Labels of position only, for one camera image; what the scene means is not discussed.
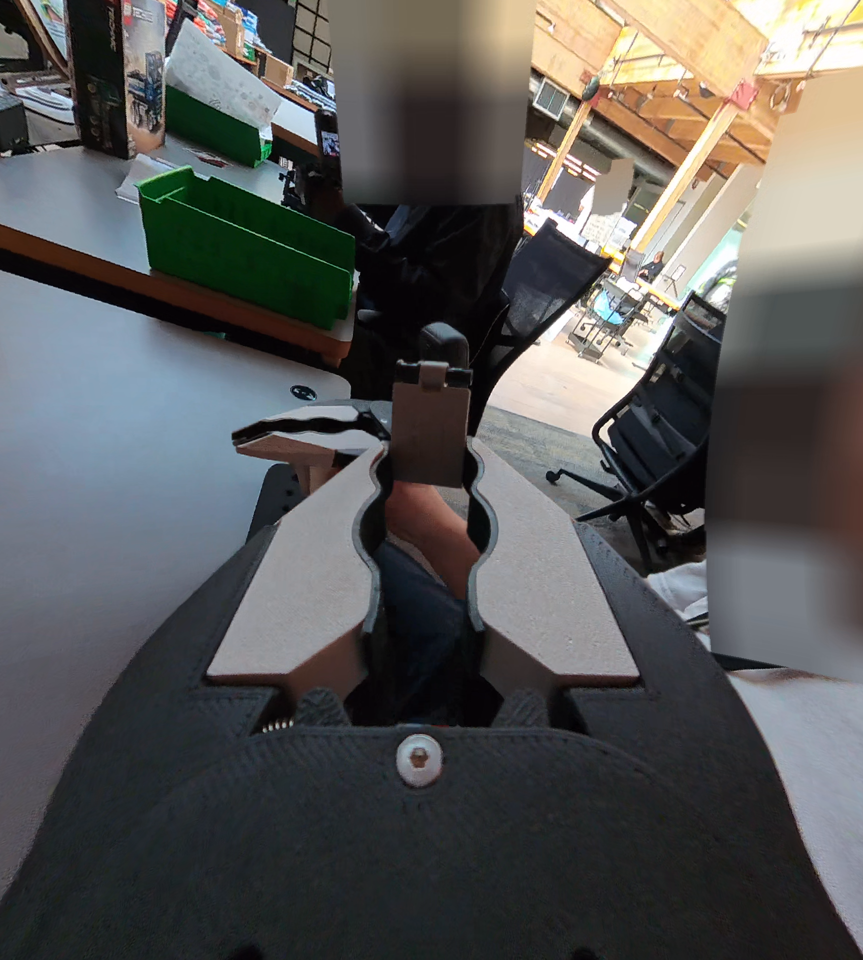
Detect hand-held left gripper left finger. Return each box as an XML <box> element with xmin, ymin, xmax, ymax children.
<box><xmin>206</xmin><ymin>441</ymin><xmax>391</xmax><ymax>710</ymax></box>

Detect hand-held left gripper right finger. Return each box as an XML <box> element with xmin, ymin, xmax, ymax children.
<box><xmin>467</xmin><ymin>437</ymin><xmax>643</xmax><ymax>708</ymax></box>

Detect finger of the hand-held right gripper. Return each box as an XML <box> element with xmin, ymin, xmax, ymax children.
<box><xmin>235</xmin><ymin>435</ymin><xmax>388</xmax><ymax>492</ymax></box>
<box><xmin>232</xmin><ymin>401</ymin><xmax>394</xmax><ymax>445</ymax></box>

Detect grey curved toy panel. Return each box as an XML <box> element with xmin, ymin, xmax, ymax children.
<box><xmin>392</xmin><ymin>360</ymin><xmax>475</xmax><ymax>489</ymax></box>

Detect person's dark shorts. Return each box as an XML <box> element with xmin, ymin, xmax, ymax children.
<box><xmin>367</xmin><ymin>543</ymin><xmax>481</xmax><ymax>729</ymax></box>

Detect person's leg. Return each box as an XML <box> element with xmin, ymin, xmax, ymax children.
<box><xmin>386</xmin><ymin>483</ymin><xmax>481</xmax><ymax>601</ymax></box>

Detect large green plastic bin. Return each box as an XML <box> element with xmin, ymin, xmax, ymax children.
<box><xmin>137</xmin><ymin>166</ymin><xmax>358</xmax><ymax>331</ymax></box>

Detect black reclined office chair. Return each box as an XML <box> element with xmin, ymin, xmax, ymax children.
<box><xmin>547</xmin><ymin>291</ymin><xmax>729</xmax><ymax>575</ymax></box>

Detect black mesh office chair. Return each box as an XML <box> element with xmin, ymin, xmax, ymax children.
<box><xmin>469</xmin><ymin>219</ymin><xmax>613</xmax><ymax>436</ymax></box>

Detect phone on stand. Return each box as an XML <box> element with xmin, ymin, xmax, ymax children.
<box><xmin>281</xmin><ymin>108</ymin><xmax>344</xmax><ymax>211</ymax></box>

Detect distant table with chairs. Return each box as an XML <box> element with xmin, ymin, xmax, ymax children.
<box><xmin>568</xmin><ymin>276</ymin><xmax>676</xmax><ymax>366</ymax></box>

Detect small green plastic bin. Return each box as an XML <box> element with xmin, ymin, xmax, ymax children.
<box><xmin>165</xmin><ymin>82</ymin><xmax>275</xmax><ymax>170</ymax></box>

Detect person's light shirt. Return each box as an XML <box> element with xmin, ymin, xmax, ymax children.
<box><xmin>641</xmin><ymin>558</ymin><xmax>863</xmax><ymax>960</ymax></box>

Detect grey wood-edged table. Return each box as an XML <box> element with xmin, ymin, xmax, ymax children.
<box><xmin>0</xmin><ymin>135</ymin><xmax>361</xmax><ymax>369</ymax></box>

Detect black toy set box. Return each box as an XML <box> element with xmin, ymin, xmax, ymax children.
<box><xmin>66</xmin><ymin>0</ymin><xmax>172</xmax><ymax>160</ymax></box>

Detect small black device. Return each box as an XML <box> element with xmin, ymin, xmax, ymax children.
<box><xmin>0</xmin><ymin>97</ymin><xmax>31</xmax><ymax>155</ymax></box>

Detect white wall air vent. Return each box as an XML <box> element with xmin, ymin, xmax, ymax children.
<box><xmin>532</xmin><ymin>75</ymin><xmax>572</xmax><ymax>118</ymax></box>

